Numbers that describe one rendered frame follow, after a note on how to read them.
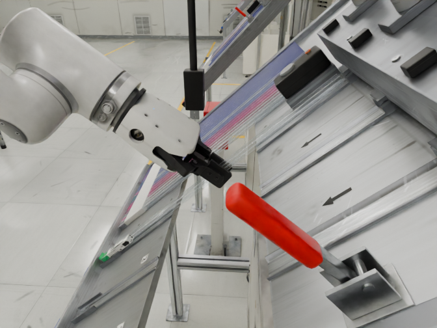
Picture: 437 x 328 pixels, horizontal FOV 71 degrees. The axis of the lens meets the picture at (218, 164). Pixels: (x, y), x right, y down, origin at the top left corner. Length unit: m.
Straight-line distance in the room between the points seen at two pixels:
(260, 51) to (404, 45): 4.60
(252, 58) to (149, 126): 4.50
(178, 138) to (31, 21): 0.22
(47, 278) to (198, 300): 0.72
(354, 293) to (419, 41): 0.18
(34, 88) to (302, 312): 0.35
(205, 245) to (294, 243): 1.52
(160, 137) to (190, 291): 1.16
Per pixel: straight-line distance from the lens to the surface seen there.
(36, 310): 1.63
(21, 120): 0.40
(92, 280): 0.62
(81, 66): 0.43
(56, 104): 0.41
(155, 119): 0.41
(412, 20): 0.31
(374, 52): 0.30
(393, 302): 0.20
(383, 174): 0.27
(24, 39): 0.44
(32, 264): 1.83
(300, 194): 0.31
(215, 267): 1.18
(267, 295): 0.70
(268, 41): 4.84
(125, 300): 0.46
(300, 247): 0.16
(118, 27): 9.53
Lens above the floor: 1.17
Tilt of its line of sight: 29 degrees down
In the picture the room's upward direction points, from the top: straight up
